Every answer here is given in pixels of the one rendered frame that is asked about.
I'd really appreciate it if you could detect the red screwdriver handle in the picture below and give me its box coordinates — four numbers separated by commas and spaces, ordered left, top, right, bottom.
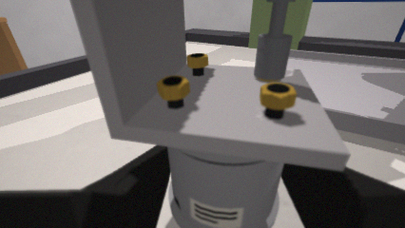
254, 0, 296, 80

